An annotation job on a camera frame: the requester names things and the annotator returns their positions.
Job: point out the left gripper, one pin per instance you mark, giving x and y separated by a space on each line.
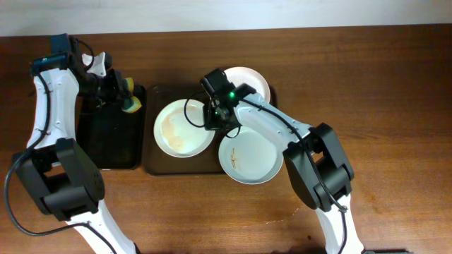
116 92

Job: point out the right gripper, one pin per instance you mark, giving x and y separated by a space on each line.
209 123

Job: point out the green yellow sponge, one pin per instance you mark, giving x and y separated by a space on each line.
131 103

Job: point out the white plate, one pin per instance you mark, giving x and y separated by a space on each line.
240 75
177 129

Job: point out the white plate top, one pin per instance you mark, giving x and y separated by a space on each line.
240 75

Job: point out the pale blue plate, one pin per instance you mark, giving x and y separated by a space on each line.
249 158

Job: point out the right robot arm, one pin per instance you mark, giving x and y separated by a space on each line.
319 170

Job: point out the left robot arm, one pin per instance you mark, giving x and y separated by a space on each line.
56 172

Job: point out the black rectangular tray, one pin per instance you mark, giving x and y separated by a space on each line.
109 136

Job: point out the brown serving tray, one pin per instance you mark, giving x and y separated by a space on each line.
154 160

